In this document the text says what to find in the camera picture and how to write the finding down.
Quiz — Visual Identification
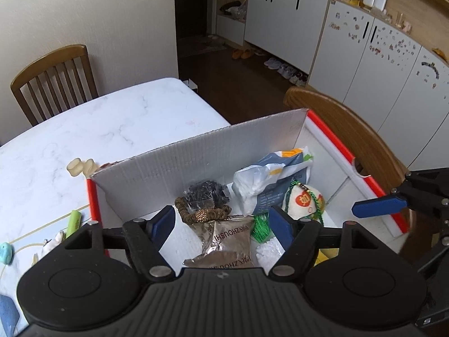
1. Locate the green highlighter pen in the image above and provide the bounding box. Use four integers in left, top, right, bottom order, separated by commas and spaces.
63, 210, 82, 241

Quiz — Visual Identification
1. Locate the grey doormat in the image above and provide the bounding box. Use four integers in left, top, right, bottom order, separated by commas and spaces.
177, 35, 228, 57

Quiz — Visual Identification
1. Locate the silver foil packet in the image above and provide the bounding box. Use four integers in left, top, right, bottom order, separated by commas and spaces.
182, 215, 255, 269

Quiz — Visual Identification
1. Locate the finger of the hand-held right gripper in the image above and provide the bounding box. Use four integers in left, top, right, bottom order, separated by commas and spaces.
416, 218, 449, 281
352, 168, 449, 223

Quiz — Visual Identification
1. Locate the clear bag of white beads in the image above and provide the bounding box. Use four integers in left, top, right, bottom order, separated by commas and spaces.
251, 240, 285, 271

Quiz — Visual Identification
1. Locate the small white plush toy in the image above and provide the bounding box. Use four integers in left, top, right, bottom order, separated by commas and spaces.
41, 230, 67, 253

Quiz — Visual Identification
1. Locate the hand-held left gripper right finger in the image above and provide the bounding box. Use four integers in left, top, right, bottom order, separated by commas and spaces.
268, 206, 377, 281

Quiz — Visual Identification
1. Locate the red and white cardboard box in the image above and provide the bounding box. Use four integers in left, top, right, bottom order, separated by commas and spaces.
85, 108, 409, 278

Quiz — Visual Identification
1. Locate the light blue table mat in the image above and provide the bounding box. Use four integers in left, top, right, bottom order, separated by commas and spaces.
0, 202, 92, 337

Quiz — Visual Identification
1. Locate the dark wooden slatted chair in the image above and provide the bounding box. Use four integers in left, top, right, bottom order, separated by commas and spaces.
10, 44, 99, 127

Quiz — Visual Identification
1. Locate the yellow object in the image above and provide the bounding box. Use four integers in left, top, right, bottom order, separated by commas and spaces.
313, 249, 340, 267

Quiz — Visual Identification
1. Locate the white cabinet with stickers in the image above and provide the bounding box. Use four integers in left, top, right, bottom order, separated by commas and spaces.
309, 0, 449, 172

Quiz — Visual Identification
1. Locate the brown bead bracelet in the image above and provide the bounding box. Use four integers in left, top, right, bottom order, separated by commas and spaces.
174, 197, 233, 225

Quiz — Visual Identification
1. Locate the curved wooden chair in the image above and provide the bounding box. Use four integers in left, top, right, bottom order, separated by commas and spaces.
283, 86, 407, 197

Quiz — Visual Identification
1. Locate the white and navy tissue pack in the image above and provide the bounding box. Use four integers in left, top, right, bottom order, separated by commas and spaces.
232, 146, 314, 215

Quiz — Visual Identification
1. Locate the small teal object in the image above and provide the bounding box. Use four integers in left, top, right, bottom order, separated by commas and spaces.
0, 242, 14, 265

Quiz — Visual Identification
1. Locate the white pouch with green cord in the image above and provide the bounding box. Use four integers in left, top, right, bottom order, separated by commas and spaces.
253, 181, 326, 243

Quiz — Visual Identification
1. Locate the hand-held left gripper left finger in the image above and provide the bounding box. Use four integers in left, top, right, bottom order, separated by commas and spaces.
67, 205, 175, 281

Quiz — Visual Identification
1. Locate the white cabinet with black handles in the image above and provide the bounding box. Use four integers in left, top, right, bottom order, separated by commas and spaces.
244, 0, 330, 85

